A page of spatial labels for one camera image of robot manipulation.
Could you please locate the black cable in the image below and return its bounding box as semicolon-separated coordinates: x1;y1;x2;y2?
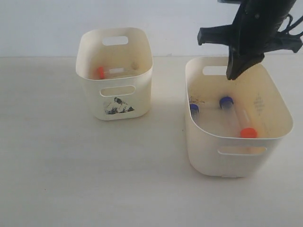
280;14;303;38

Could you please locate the blue-capped tube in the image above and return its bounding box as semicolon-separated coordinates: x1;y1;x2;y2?
189;103;199;121
219;96;241;137

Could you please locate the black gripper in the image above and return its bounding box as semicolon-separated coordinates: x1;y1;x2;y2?
197;9;303;80

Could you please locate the orange-capped tube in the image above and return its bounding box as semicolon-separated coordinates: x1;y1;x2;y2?
238;109;258;139
97;67;127;79

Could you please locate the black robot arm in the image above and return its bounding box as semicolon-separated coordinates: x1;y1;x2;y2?
197;0;303;80

